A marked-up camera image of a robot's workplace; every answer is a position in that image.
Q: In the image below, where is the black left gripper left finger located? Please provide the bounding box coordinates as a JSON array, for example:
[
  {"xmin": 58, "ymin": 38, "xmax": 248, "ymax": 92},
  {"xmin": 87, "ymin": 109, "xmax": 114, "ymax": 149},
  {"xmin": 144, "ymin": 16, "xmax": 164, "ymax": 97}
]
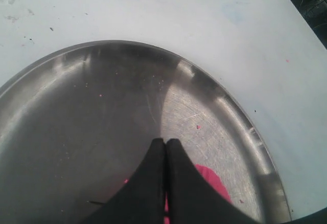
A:
[{"xmin": 81, "ymin": 138, "xmax": 166, "ymax": 223}]

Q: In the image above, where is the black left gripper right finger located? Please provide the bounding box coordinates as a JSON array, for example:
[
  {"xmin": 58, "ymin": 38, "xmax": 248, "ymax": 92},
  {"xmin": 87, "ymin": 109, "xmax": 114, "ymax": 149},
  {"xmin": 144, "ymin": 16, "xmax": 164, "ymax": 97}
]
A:
[{"xmin": 166, "ymin": 139, "xmax": 257, "ymax": 223}]

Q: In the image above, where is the pink dough lump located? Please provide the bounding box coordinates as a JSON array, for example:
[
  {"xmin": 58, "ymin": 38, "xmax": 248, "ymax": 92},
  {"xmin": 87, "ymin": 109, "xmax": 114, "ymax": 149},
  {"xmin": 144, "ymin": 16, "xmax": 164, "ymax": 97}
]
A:
[{"xmin": 164, "ymin": 165, "xmax": 230, "ymax": 223}]

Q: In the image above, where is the round steel plate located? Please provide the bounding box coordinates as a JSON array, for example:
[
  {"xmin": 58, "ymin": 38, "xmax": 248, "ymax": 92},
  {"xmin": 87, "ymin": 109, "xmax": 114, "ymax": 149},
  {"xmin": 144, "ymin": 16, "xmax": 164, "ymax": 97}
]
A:
[{"xmin": 1, "ymin": 41, "xmax": 291, "ymax": 223}]

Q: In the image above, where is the dark background equipment clutter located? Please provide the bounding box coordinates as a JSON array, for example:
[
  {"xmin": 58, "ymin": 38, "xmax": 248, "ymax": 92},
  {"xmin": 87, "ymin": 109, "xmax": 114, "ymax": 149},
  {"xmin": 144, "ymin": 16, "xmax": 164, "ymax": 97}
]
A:
[{"xmin": 275, "ymin": 0, "xmax": 327, "ymax": 51}]

